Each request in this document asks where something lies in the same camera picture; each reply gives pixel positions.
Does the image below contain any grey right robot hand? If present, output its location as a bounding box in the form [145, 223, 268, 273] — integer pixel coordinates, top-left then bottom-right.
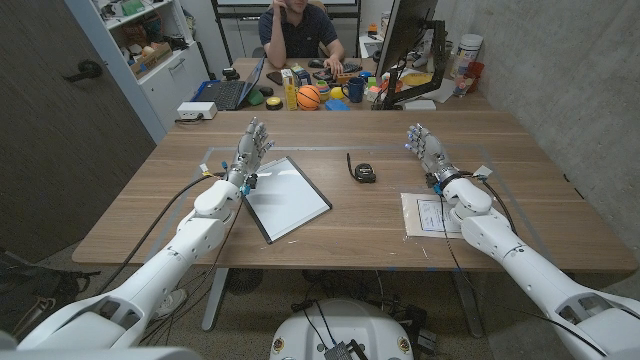
[404, 123, 461, 188]

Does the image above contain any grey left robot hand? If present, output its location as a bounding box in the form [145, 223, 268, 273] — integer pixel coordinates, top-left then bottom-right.
[227, 117, 275, 189]

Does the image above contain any small black-framed whiteboard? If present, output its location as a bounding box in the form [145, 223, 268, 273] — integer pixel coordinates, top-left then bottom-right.
[242, 156, 334, 245]

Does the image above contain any printed paper sheet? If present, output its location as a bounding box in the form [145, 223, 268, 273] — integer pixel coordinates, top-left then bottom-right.
[400, 192, 469, 239]

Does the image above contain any open dark laptop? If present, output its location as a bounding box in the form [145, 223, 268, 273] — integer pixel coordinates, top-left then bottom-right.
[192, 55, 267, 112]

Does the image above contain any white power box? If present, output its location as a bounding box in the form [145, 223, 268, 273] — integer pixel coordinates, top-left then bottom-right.
[176, 101, 219, 121]

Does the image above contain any yellow plate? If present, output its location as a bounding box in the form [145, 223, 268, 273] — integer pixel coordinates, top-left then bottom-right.
[399, 72, 434, 88]

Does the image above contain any yellow carton box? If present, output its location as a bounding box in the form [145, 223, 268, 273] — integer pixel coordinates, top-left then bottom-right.
[280, 68, 300, 112]

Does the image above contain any orange mini basketball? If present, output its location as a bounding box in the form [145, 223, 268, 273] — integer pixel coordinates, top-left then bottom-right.
[296, 84, 322, 112]

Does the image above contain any dark blue mug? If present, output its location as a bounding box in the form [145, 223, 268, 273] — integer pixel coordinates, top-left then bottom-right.
[341, 76, 367, 104]

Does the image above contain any white shelf cabinet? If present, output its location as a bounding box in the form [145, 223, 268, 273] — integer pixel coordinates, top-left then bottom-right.
[64, 0, 212, 144]

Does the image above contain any white cylindrical canister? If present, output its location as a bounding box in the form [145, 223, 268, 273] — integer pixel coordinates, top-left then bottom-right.
[449, 33, 485, 79]

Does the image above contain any black keyboard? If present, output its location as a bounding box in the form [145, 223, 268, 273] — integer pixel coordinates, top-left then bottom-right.
[313, 61, 364, 84]

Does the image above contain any black computer monitor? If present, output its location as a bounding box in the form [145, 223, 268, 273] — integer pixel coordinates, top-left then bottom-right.
[374, 0, 440, 79]

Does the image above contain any man in dark polo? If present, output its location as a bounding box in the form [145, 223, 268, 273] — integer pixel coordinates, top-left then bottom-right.
[258, 0, 347, 77]

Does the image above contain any cardboard box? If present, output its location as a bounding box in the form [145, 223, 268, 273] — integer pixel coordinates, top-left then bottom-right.
[128, 42, 174, 80]

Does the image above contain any white sneaker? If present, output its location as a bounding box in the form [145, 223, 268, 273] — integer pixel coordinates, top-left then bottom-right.
[151, 288, 189, 322]

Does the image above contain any white robot torso base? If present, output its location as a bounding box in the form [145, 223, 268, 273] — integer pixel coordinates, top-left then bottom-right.
[269, 298, 415, 360]

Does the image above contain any black stopwatch with strap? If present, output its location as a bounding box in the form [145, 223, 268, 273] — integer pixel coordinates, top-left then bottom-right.
[346, 152, 378, 185]

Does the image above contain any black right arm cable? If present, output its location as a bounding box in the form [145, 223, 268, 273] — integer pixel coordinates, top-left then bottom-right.
[433, 172, 609, 357]

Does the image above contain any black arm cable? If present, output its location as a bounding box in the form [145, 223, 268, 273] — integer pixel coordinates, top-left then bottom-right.
[433, 172, 609, 357]
[94, 172, 226, 296]

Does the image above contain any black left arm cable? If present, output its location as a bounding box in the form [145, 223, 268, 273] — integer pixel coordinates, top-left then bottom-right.
[94, 172, 226, 296]

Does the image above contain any black door handle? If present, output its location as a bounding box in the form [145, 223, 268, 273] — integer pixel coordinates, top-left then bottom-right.
[63, 59, 104, 84]

